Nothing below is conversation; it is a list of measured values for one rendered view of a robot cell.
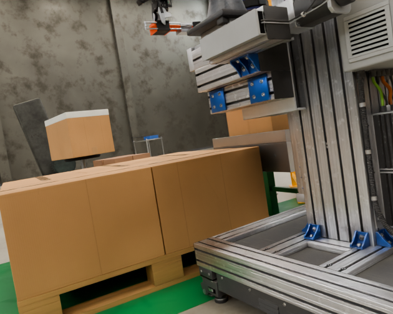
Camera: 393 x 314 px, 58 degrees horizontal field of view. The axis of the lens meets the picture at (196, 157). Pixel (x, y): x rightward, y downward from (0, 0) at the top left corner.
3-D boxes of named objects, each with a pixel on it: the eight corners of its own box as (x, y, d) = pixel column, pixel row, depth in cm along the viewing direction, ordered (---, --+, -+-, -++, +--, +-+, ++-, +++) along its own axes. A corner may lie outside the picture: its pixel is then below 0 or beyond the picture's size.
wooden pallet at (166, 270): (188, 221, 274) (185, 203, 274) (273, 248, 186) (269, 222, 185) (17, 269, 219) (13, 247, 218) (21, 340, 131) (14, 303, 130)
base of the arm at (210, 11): (257, 15, 126) (253, -13, 126) (224, 12, 118) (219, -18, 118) (231, 29, 139) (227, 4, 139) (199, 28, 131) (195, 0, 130)
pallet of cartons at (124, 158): (156, 174, 722) (153, 152, 719) (111, 183, 675) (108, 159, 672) (133, 173, 838) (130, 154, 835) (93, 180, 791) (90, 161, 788)
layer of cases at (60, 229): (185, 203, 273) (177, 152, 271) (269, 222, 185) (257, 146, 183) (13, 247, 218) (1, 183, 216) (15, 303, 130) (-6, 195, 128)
